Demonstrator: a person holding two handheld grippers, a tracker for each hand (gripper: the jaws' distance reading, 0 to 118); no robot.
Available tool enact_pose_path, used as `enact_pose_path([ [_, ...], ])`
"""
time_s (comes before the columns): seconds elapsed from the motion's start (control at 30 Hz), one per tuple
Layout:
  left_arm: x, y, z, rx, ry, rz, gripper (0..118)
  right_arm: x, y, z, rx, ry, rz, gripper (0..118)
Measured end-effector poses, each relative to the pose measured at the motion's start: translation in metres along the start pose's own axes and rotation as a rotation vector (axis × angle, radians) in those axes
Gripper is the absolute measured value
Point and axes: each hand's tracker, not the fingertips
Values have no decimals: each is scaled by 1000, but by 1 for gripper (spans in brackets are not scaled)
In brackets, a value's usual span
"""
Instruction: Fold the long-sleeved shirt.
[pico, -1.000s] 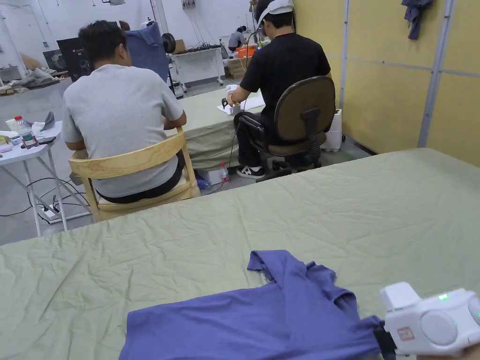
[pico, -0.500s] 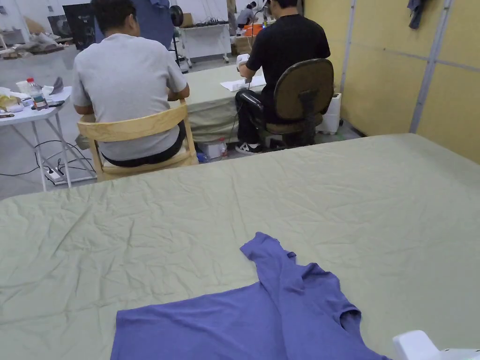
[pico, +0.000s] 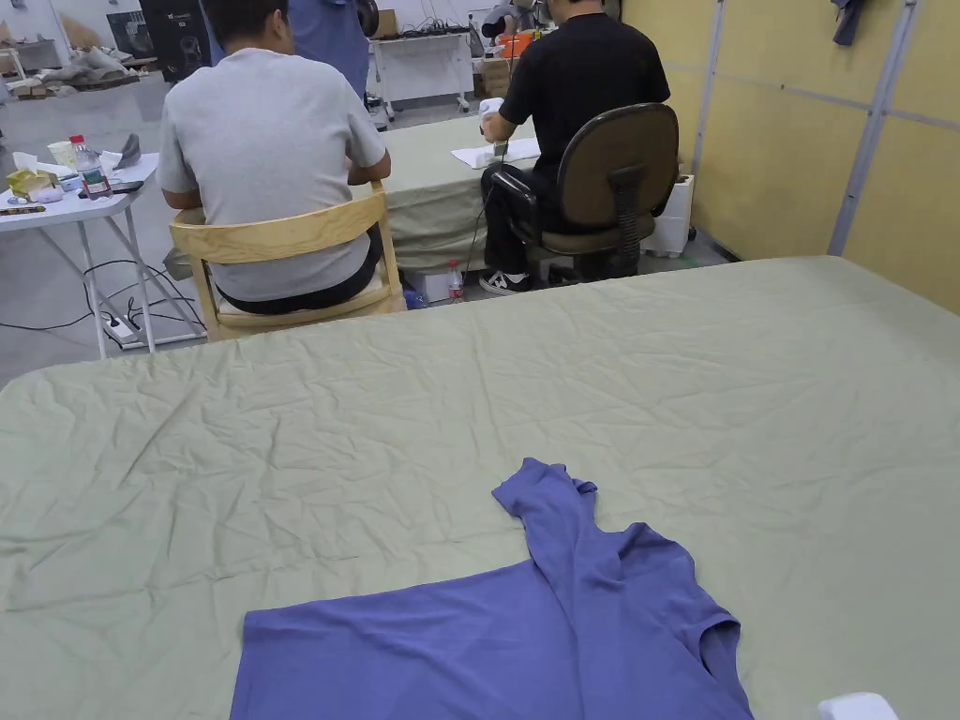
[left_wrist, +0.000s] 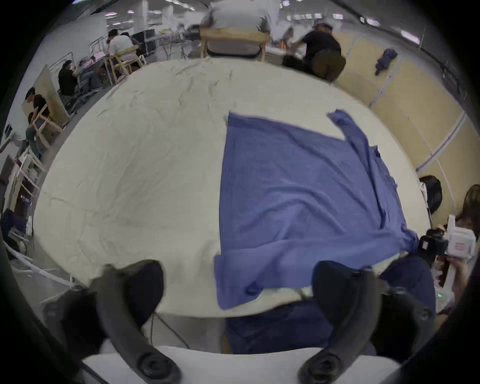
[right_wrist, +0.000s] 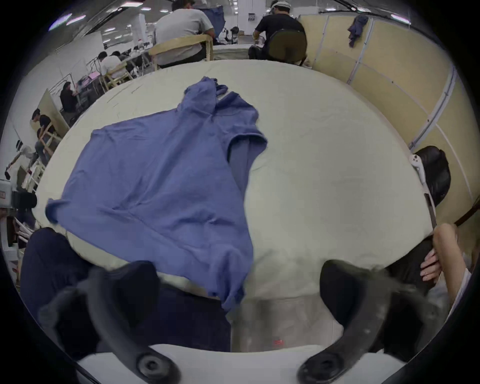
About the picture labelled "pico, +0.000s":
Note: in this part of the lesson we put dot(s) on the bed with pale green sheet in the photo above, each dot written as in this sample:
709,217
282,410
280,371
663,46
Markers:
450,405

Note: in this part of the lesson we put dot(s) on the white cloth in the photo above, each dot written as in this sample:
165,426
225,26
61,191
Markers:
487,156

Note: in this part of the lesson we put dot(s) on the white power strip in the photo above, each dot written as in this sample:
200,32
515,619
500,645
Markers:
121,328

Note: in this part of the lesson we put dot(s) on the white flat box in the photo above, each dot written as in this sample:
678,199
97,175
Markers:
429,285

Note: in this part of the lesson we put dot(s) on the dark hanging garment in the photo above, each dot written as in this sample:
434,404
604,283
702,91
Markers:
851,19

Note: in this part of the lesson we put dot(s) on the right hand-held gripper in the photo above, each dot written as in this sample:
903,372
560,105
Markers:
855,708

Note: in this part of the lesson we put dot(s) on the clear plastic bottle red label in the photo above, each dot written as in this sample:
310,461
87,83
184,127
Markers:
455,285

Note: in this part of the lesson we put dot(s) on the white desk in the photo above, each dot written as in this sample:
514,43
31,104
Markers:
420,45

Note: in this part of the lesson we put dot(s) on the black carton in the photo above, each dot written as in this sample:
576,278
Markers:
176,37

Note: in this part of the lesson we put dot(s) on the blue shirt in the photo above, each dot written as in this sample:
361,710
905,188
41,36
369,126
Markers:
480,645

